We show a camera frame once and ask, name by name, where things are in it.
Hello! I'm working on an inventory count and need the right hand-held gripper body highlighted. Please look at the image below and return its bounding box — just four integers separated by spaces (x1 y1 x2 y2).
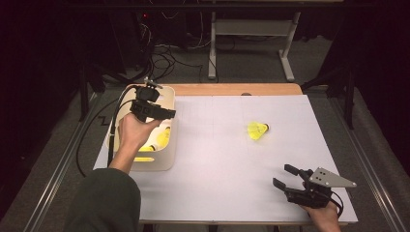
283 166 358 209

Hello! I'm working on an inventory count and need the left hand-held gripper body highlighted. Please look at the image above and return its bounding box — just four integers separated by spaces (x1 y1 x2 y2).
130 76 164 124

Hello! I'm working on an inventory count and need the yellow shuttlecock white cork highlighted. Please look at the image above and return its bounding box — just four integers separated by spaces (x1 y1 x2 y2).
156 126 172 149

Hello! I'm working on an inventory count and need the white plastic bin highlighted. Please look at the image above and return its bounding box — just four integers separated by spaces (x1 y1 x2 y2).
105 84 178 172

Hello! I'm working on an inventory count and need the person's right hand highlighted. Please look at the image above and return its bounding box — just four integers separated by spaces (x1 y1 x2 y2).
299 202 342 232

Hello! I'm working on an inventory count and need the person's left hand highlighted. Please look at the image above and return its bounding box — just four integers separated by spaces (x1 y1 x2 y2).
114 112 162 162

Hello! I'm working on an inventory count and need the white table cover sheet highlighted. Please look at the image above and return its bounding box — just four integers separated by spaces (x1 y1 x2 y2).
93 94 359 224

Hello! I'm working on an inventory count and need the black stand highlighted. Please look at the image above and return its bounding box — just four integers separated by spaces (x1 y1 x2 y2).
76 61 108 124
301 61 360 131

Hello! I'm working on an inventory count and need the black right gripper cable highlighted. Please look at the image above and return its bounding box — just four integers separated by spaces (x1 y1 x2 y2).
328 190 345 218

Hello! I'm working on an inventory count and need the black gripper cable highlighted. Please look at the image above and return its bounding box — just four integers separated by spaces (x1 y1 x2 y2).
75 84 143 178
328 190 345 218

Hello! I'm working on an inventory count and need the tangle of floor cables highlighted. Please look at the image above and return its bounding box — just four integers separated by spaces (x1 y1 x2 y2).
138 9 220 85

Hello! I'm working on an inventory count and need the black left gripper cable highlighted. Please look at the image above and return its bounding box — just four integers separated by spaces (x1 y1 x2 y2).
75 84 143 178

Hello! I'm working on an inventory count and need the metal floor rail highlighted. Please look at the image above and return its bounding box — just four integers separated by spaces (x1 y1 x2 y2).
22 93 102 232
328 96 410 232

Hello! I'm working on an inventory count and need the white metal desk frame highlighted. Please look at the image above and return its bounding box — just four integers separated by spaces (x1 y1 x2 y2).
207 12 302 83

